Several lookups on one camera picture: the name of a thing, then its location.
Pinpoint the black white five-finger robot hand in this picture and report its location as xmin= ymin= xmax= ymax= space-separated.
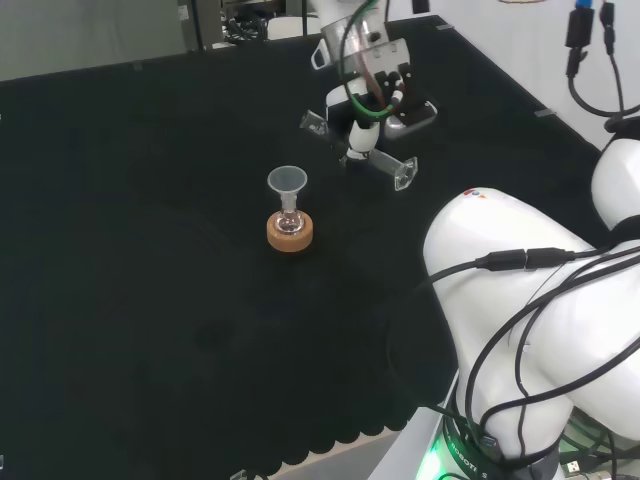
xmin=324 ymin=38 xmax=439 ymax=162

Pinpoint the clear plastic funnel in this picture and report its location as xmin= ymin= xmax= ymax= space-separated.
xmin=266 ymin=165 xmax=309 ymax=211

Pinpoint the clear round-bottom flask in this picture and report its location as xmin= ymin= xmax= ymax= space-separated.
xmin=273 ymin=197 xmax=305 ymax=238

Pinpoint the grey metal cabinet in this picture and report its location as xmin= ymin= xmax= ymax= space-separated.
xmin=174 ymin=0 xmax=225 ymax=52

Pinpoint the black table cloth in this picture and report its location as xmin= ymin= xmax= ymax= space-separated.
xmin=0 ymin=14 xmax=609 ymax=476

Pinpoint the black cable bundle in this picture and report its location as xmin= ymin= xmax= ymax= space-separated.
xmin=222 ymin=13 xmax=274 ymax=45

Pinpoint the cork ring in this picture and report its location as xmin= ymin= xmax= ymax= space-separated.
xmin=266 ymin=211 xmax=317 ymax=253

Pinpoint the black cable with blue connector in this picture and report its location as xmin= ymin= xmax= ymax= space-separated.
xmin=564 ymin=0 xmax=626 ymax=119

